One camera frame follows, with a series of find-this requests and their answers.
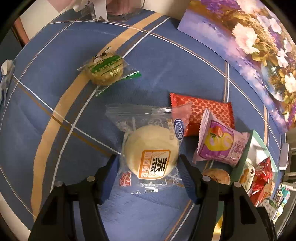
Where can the green white cracker packet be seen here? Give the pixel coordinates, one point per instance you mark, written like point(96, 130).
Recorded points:
point(270, 207)

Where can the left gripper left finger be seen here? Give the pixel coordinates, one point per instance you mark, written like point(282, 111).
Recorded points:
point(71, 211)

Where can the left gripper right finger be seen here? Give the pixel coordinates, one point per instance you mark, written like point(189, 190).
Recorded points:
point(241, 220)

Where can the colourful bags on floor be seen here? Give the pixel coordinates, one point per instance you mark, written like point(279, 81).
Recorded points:
point(281, 198)

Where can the red candy-twist snack packet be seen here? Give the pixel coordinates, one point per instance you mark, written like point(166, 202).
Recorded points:
point(263, 174)

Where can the blue plaid tablecloth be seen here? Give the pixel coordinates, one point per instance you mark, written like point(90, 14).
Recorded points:
point(54, 129)

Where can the pink purple swiss roll packet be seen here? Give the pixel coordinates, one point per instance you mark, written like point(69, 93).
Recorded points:
point(218, 142)

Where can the white power adapter box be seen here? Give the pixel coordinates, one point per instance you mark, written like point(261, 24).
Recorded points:
point(284, 156)

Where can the round pastry clear packet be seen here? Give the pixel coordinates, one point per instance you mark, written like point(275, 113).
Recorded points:
point(151, 143)

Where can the cream orange cake packet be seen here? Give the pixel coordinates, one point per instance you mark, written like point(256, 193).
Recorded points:
point(266, 192)

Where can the flower vase painting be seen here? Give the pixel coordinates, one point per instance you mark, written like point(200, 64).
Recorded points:
point(254, 41)

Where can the pink paper flower bouquet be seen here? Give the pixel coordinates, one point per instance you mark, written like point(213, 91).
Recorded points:
point(108, 10)

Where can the crumpled blue white wrapper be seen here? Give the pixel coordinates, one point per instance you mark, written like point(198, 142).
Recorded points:
point(7, 70)

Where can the white nut snack packet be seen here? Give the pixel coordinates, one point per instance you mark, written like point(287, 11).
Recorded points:
point(247, 176)

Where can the white teal-rimmed tray box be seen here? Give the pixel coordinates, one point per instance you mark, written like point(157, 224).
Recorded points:
point(256, 151)

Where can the yellow jelly cup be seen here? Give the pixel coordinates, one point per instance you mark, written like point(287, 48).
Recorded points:
point(218, 175)

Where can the round cookie clear green packet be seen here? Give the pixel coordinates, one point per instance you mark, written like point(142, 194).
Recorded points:
point(106, 69)

